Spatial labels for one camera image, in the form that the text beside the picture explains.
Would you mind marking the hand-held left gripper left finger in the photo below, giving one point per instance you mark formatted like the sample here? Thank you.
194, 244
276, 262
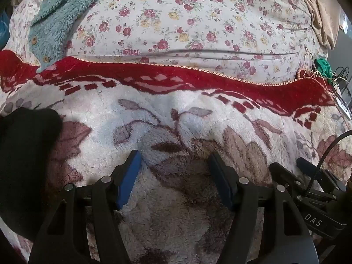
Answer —
128, 181

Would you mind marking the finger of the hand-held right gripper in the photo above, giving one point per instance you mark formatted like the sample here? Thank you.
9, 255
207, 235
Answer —
283, 174
309, 166

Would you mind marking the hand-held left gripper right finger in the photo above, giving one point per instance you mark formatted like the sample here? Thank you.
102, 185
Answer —
220, 181

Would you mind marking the black pants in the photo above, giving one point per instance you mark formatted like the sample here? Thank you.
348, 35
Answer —
24, 165

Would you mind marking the red and white floral blanket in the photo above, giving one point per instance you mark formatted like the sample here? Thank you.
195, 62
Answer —
165, 115

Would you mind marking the beige curtain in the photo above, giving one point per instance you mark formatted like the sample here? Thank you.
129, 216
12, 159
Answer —
323, 13

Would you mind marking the floral print quilt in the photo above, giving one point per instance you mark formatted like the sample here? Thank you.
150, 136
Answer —
192, 22

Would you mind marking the teal fleece garment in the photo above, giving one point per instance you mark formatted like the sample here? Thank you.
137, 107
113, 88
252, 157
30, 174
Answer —
59, 19

